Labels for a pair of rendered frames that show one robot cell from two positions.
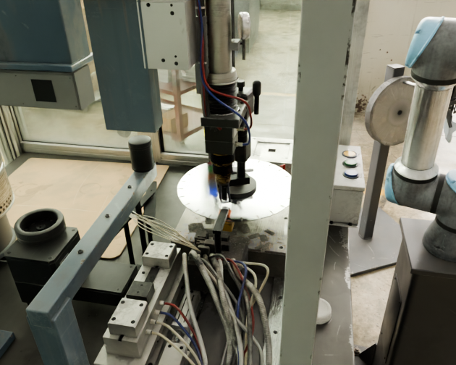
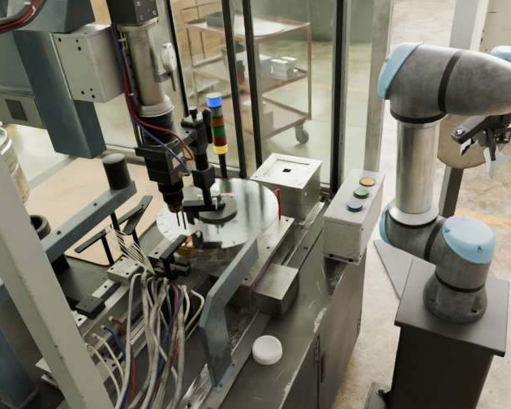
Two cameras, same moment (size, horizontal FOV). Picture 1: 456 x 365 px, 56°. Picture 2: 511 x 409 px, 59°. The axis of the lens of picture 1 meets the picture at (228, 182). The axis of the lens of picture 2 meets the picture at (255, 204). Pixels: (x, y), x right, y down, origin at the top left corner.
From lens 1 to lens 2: 43 cm
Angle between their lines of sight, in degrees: 14
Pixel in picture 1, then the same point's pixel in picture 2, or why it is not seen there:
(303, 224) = (17, 295)
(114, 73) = (49, 101)
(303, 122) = not seen: outside the picture
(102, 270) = (79, 277)
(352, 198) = (349, 234)
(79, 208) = not seen: hidden behind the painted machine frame
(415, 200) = (407, 245)
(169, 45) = (83, 79)
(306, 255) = (34, 323)
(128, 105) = (66, 131)
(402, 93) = not seen: hidden behind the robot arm
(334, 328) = (276, 372)
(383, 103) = (451, 120)
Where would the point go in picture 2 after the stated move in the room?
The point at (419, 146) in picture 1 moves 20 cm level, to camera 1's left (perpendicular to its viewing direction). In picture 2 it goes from (405, 187) to (317, 182)
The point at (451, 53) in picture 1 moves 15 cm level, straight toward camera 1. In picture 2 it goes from (418, 89) to (377, 118)
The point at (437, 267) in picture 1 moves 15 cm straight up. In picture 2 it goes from (425, 323) to (434, 278)
